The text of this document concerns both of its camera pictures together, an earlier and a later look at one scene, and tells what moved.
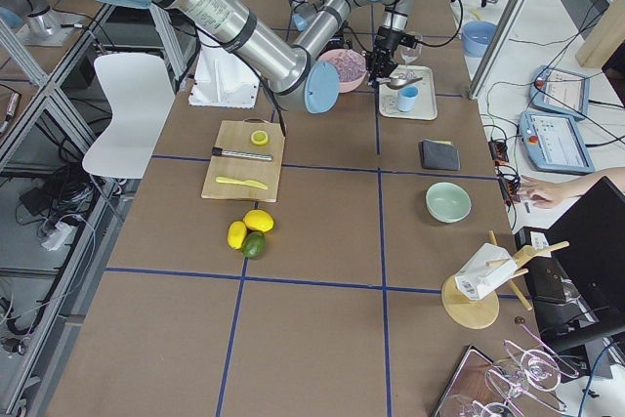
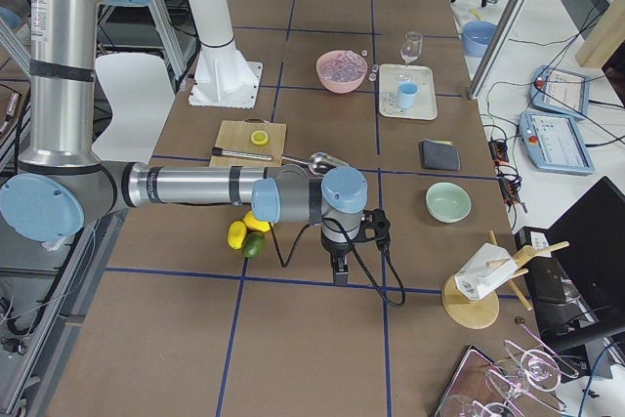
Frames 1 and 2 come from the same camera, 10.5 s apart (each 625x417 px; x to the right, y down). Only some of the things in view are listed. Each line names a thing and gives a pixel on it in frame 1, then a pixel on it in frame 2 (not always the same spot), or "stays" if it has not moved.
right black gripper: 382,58 to 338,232
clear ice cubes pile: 350,65 stays
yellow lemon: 236,234 stays
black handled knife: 218,151 stays
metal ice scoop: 397,81 to 318,163
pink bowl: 351,66 stays
